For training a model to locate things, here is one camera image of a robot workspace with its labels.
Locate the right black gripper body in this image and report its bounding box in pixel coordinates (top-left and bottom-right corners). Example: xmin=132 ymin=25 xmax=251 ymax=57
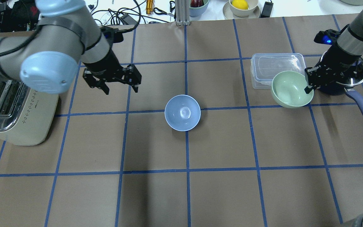
xmin=304 ymin=47 xmax=363 ymax=90

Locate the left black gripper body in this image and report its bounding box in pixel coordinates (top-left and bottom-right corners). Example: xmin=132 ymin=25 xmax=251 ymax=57
xmin=82 ymin=49 xmax=126 ymax=86

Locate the green bowl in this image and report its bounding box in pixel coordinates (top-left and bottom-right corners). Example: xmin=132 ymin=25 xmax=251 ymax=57
xmin=271 ymin=71 xmax=314 ymax=109

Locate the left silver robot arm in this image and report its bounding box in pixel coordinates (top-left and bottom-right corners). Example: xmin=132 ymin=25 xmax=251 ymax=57
xmin=0 ymin=0 xmax=142 ymax=94

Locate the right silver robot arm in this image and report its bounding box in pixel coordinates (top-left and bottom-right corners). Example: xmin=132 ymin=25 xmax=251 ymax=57
xmin=304 ymin=10 xmax=363 ymax=94

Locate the blue bowl with fruit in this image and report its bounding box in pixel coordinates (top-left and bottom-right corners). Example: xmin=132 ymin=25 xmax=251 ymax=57
xmin=189 ymin=0 xmax=209 ymax=17

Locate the beige bowl with lemon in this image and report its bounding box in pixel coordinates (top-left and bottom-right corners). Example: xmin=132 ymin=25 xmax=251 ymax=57
xmin=223 ymin=0 xmax=260 ymax=19

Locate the dark blue saucepan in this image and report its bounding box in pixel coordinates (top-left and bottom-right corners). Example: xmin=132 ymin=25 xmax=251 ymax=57
xmin=317 ymin=50 xmax=363 ymax=130

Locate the clear plastic lidded container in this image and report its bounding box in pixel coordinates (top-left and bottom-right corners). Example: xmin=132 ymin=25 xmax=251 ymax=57
xmin=251 ymin=53 xmax=306 ymax=89

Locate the cream and chrome toaster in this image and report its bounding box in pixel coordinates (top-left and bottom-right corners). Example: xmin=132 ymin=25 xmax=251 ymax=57
xmin=0 ymin=80 xmax=59 ymax=146

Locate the black power adapter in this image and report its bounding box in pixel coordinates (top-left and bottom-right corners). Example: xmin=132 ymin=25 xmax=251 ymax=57
xmin=260 ymin=0 xmax=274 ymax=18

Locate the aluminium frame post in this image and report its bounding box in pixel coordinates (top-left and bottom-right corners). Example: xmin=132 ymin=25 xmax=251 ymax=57
xmin=175 ymin=0 xmax=191 ymax=26

